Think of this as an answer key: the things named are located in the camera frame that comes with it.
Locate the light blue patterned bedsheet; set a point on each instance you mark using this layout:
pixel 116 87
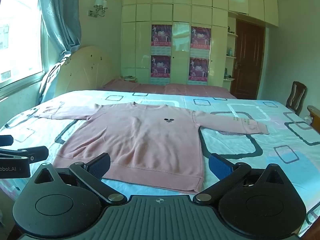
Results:
pixel 292 143

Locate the dark brown wooden door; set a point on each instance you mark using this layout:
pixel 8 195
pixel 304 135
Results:
pixel 249 56

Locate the pink long-sleeve sweatshirt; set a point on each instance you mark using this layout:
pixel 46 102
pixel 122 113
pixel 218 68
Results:
pixel 152 145

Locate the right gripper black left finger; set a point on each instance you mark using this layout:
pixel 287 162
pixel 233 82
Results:
pixel 90 175

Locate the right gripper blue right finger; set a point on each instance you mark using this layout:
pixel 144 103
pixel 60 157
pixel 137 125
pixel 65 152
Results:
pixel 229 176

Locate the dark wooden chair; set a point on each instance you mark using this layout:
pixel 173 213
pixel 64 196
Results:
pixel 296 97

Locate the stack of papers by wardrobe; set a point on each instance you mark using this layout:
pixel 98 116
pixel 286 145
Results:
pixel 129 78

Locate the upper right wardrobe poster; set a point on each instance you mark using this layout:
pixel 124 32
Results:
pixel 200 38

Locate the cream wooden headboard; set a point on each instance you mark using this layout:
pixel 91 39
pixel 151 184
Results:
pixel 89 68

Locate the upper left wardrobe poster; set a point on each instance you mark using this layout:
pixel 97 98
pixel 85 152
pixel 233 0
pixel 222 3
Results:
pixel 161 35

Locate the lower left wardrobe poster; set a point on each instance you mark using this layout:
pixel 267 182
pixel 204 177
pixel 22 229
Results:
pixel 160 66

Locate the wooden bed footboard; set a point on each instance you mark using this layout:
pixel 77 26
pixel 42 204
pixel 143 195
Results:
pixel 315 116

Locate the cream corner shelf unit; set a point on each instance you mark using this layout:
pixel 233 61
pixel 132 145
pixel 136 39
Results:
pixel 230 53

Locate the wardrobe poster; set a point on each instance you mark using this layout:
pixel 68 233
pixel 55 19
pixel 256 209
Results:
pixel 161 35
pixel 198 69
pixel 200 38
pixel 160 66

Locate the teal window curtain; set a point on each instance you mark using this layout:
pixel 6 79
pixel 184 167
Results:
pixel 62 22

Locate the wall sconce lamp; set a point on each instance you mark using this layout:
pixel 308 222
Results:
pixel 100 7

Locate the lower right wardrobe poster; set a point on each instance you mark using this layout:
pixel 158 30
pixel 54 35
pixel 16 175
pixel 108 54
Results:
pixel 198 69

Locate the bright glass window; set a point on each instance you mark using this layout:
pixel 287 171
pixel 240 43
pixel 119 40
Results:
pixel 21 31

